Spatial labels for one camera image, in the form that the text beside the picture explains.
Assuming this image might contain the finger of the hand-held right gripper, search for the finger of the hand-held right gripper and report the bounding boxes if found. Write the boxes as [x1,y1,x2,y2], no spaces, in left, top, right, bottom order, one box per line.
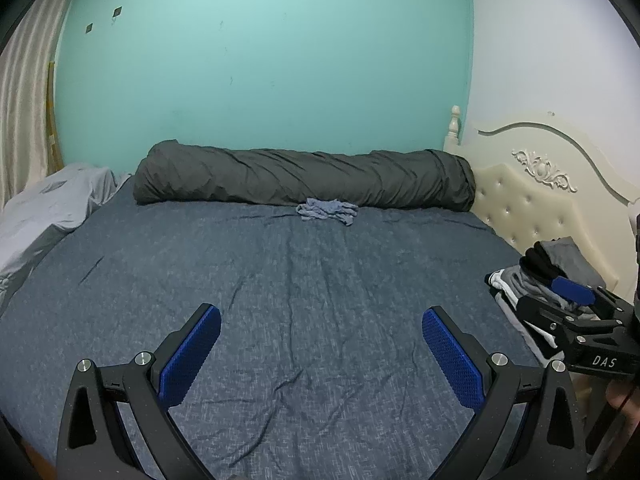
[520,255,633,314]
[515,294,608,341]

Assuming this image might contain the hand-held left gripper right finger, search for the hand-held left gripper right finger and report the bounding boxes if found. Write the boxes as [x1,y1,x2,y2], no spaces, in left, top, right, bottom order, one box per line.
[421,306,588,480]

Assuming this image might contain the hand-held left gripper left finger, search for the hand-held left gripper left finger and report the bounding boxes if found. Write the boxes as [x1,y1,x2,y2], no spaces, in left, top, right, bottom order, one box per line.
[56,303,222,480]

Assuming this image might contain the blue plaid shorts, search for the blue plaid shorts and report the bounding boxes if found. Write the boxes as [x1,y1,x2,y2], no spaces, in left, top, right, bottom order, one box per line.
[296,197,360,227]

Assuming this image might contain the person's right hand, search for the person's right hand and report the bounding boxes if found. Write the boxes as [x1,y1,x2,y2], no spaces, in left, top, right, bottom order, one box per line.
[605,381,640,414]

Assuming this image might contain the grey folded garment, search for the grey folded garment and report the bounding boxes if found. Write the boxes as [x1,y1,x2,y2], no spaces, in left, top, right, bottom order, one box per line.
[542,236,608,288]

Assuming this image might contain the cream tufted headboard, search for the cream tufted headboard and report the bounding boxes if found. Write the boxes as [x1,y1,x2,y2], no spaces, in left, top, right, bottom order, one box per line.
[442,120,640,321]

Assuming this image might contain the blue-grey bed sheet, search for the blue-grey bed sheet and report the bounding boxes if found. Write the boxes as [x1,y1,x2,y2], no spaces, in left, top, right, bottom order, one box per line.
[0,180,551,480]

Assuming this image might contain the light grey blanket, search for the light grey blanket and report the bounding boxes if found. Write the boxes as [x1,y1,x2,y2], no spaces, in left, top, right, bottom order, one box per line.
[0,162,132,306]

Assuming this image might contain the dark grey rolled duvet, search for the dark grey rolled duvet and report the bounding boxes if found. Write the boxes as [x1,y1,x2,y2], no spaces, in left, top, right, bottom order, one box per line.
[132,139,476,212]

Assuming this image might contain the wooden pole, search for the wooden pole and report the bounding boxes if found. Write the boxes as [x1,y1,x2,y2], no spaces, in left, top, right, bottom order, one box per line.
[46,60,65,171]

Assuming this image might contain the cream curtain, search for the cream curtain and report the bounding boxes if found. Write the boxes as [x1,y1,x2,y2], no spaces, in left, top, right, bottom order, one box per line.
[0,5,76,206]

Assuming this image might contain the cream bed post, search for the cream bed post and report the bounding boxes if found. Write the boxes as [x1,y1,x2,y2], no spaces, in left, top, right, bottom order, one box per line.
[443,105,463,151]

